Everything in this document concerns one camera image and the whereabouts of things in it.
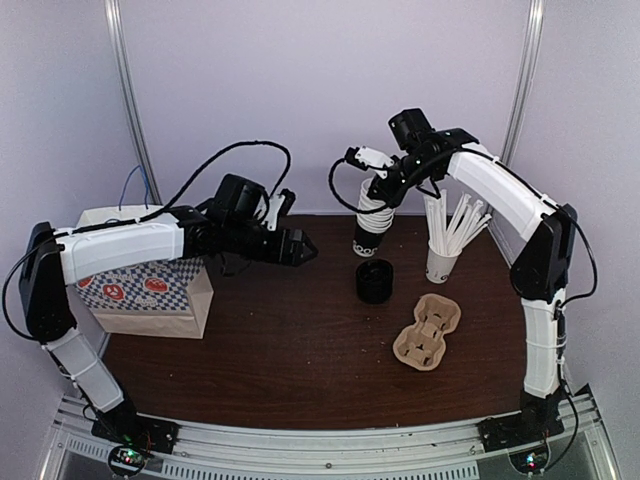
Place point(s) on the cardboard cup carrier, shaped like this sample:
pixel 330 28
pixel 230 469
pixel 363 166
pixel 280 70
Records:
pixel 422 345

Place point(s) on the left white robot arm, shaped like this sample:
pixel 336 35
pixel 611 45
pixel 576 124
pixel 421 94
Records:
pixel 53 261

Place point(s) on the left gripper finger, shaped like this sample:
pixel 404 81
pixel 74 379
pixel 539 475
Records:
pixel 302 253
pixel 299 240

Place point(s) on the stack of black lids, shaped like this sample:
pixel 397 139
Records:
pixel 374 281

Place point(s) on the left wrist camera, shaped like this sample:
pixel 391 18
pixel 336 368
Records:
pixel 278 205

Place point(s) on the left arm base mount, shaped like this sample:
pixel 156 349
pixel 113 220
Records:
pixel 124 425

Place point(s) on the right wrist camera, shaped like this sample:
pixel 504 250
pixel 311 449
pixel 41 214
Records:
pixel 366 158

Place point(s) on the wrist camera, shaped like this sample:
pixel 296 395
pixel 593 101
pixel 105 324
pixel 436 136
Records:
pixel 366 158
pixel 278 205

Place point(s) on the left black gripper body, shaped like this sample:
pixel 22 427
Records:
pixel 240 240

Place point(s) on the blue checkered paper bag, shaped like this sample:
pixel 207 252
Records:
pixel 140 284

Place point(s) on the stack of paper cups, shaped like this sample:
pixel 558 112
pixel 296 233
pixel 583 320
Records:
pixel 370 228

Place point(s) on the bundle of white straws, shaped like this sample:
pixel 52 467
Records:
pixel 448 236

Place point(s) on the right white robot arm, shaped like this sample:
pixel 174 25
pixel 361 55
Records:
pixel 539 275

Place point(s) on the aluminium post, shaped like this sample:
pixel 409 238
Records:
pixel 116 33
pixel 528 64

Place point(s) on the white cup holding straws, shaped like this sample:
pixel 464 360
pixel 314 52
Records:
pixel 439 266

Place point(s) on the aluminium front rail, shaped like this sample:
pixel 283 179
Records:
pixel 451 450

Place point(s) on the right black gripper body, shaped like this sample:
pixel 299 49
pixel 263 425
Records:
pixel 412 168

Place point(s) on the right aluminium post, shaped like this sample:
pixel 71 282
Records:
pixel 528 64

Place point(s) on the left aluminium post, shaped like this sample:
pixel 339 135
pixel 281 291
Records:
pixel 116 33

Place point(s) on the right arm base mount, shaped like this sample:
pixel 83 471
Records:
pixel 537 419

